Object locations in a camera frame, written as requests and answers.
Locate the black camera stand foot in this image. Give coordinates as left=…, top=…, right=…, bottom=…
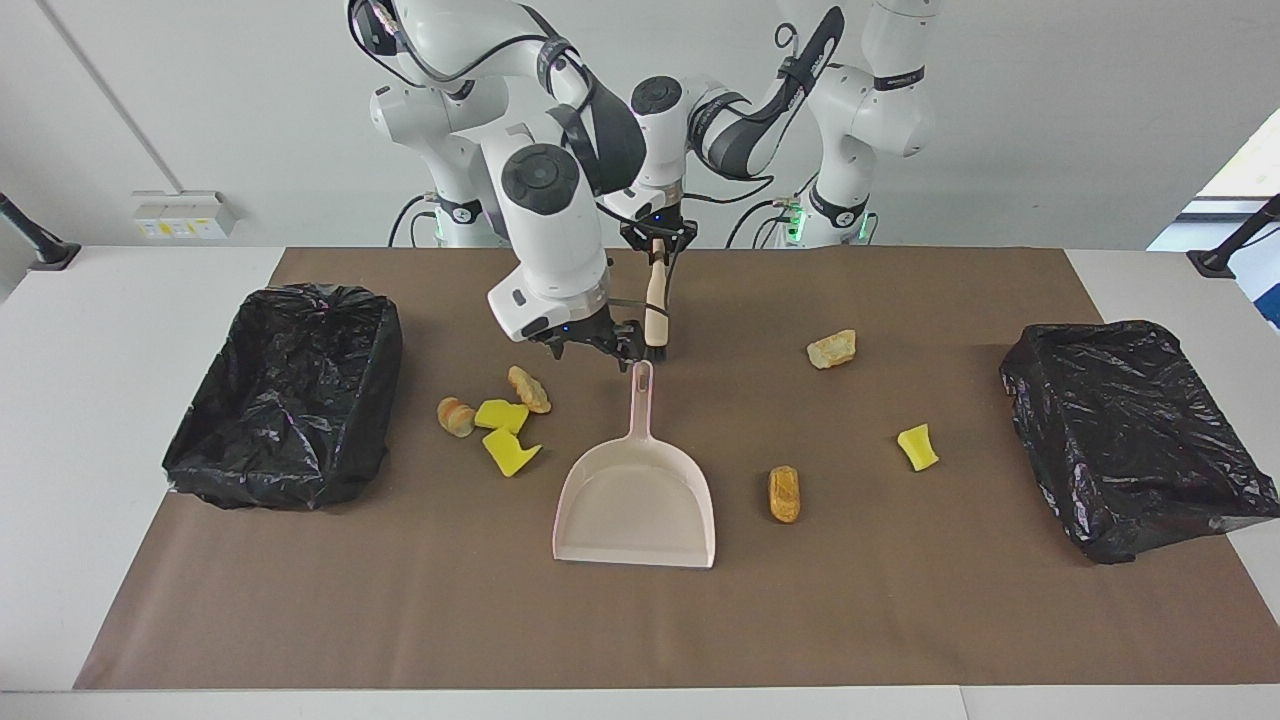
left=0, top=192, right=82, bottom=272
left=1187, top=193, right=1280, bottom=279

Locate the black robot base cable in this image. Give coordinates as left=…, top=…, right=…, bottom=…
left=725, top=195, right=801, bottom=249
left=388, top=193, right=441, bottom=248

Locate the small curved yellow sponge piece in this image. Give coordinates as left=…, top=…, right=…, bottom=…
left=897, top=424, right=941, bottom=472

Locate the brown toy bread loaf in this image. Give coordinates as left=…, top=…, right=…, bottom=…
left=767, top=465, right=802, bottom=524

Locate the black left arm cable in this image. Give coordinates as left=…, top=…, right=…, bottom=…
left=690, top=5, right=849, bottom=206

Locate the beige plastic dustpan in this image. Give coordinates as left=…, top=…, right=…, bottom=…
left=552, top=360, right=717, bottom=570

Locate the yellow blocky sponge piece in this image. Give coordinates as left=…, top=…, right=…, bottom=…
left=473, top=399, right=530, bottom=434

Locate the bin lined with black bag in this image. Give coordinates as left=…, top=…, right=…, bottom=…
left=999, top=320, right=1280, bottom=566
left=162, top=283, right=404, bottom=512

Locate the brown paper table mat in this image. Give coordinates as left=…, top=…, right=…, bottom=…
left=73, top=247, right=1280, bottom=691

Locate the white wall socket box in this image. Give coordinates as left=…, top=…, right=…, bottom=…
left=131, top=190, right=239, bottom=241

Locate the yellow wedge sponge piece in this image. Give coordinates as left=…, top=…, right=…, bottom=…
left=482, top=430, right=544, bottom=478

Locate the pale flaky toy pastry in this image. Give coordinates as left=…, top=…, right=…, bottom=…
left=507, top=365, right=553, bottom=415

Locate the white wall cable conduit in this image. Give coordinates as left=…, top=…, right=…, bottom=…
left=38, top=0, right=186, bottom=196

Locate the toy croissant pale underside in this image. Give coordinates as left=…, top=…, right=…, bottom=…
left=806, top=329, right=858, bottom=370

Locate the beige handled black bristle brush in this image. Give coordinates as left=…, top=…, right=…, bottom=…
left=643, top=236, right=671, bottom=363

